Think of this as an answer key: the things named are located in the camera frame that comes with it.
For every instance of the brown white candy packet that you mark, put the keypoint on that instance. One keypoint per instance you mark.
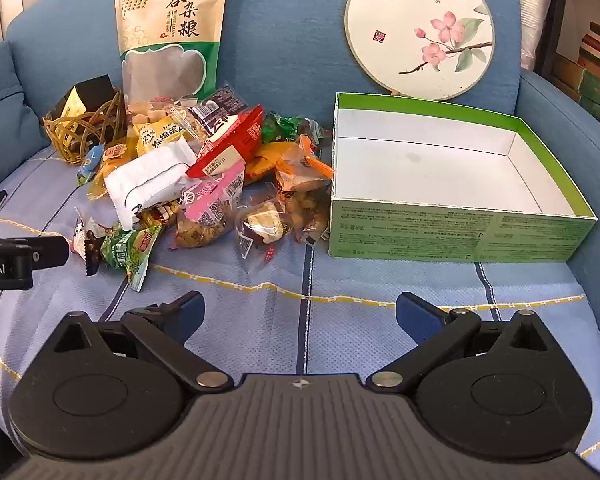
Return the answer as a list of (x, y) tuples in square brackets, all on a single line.
[(87, 245)]

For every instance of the plain orange snack packet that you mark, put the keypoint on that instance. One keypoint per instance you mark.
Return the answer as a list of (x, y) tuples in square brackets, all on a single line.
[(267, 160)]

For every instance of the small blue candy packet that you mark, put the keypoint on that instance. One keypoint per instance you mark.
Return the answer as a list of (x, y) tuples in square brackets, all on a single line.
[(92, 161)]

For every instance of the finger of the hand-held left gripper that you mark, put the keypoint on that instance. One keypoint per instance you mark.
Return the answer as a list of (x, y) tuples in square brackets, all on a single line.
[(40, 251)]

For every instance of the large beige green snack bag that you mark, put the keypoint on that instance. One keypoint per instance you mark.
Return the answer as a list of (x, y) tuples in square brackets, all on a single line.
[(170, 35)]

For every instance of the green lime snack packet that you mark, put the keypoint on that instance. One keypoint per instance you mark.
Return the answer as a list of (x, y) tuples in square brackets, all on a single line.
[(127, 250)]

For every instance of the green cardboard box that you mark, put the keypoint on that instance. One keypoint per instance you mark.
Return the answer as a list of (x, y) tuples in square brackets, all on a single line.
[(430, 232)]

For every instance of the orange clear snack packet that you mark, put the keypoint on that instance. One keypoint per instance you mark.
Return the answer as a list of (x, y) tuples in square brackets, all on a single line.
[(302, 166)]

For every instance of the blue sofa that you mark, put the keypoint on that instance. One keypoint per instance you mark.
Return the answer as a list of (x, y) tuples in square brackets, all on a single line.
[(290, 35)]

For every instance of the white snack packet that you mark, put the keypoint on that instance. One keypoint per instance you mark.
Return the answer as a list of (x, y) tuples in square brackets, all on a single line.
[(145, 180)]

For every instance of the pink label nut packet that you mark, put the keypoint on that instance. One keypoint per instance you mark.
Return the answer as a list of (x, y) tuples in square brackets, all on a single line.
[(212, 197)]

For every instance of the dark brown snack packet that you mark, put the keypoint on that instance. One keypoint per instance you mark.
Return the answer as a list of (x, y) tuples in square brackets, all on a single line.
[(219, 105)]

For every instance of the green candy packet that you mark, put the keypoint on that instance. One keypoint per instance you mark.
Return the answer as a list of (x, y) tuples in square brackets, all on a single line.
[(280, 127)]

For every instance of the woven wicker basket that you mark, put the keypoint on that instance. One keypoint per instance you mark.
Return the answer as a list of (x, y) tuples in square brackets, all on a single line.
[(75, 137)]

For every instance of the light blue striped mat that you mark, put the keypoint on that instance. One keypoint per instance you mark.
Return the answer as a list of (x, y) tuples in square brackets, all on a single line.
[(280, 270)]

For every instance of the striped box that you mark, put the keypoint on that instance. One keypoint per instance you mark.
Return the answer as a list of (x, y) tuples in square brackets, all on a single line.
[(596, 50)]

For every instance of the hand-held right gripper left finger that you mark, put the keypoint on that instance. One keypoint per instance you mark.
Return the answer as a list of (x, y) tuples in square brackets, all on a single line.
[(186, 312)]

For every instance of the round floral tin lid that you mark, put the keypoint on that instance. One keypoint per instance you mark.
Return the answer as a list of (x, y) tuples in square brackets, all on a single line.
[(420, 30)]

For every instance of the blue cushion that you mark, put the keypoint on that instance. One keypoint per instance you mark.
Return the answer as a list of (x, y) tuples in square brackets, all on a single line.
[(2, 110)]

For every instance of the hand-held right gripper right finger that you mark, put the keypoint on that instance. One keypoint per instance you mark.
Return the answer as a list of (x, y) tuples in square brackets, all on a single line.
[(416, 315)]

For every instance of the black small box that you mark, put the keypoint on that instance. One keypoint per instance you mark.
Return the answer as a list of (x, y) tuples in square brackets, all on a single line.
[(94, 91)]

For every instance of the red snack packet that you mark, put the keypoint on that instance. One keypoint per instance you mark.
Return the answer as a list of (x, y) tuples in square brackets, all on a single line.
[(230, 146)]

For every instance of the yellow red label packet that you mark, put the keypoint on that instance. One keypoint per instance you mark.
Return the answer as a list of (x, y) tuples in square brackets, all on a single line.
[(111, 156)]

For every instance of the silver plastic roll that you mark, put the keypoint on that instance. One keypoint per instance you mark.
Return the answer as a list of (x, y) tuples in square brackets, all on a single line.
[(530, 10)]

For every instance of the yellow cake packet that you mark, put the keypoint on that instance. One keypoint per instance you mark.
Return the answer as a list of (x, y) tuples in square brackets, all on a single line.
[(161, 135)]

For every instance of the clear nut packet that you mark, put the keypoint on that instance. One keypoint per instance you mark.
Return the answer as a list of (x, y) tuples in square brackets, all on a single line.
[(305, 215)]

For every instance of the clear date snack packet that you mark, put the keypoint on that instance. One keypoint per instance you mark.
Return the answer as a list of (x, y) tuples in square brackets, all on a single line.
[(260, 227)]

